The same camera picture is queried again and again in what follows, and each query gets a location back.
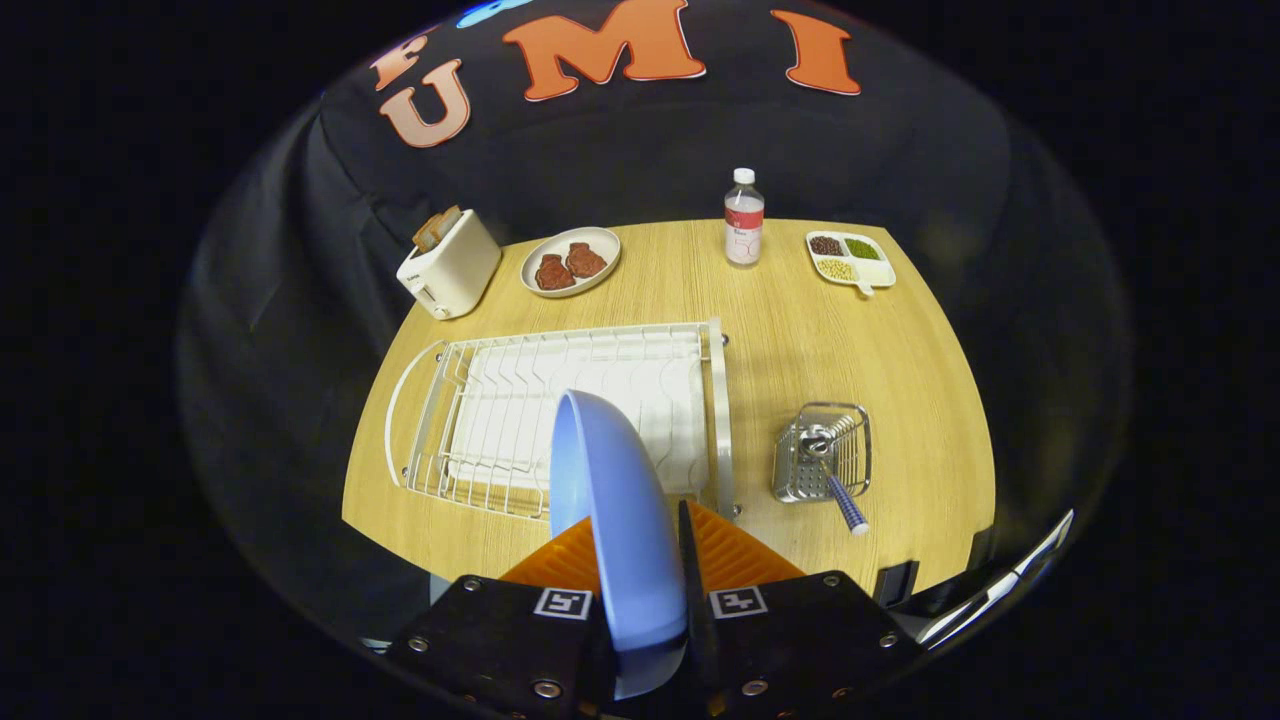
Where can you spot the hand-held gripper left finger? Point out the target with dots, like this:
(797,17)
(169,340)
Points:
(500,640)

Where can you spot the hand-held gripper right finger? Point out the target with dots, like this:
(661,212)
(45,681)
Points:
(700,650)

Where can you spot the blue plate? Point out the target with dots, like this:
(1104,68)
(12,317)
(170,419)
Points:
(620,520)

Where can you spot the beige oval plate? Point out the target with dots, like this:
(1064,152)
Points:
(590,245)

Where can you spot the brown meat piece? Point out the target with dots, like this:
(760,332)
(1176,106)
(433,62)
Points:
(554,272)
(586,260)

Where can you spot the white toaster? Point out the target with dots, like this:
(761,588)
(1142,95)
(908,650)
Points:
(455,270)

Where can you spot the toast slices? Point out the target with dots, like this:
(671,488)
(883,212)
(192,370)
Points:
(438,228)

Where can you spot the white divided bean tray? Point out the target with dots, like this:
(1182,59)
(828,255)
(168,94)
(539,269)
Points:
(878,272)

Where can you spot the clear plastic bottle red label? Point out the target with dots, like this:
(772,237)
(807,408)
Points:
(744,225)

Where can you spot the black backdrop cloth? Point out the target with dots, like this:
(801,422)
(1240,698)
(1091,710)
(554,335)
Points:
(640,150)

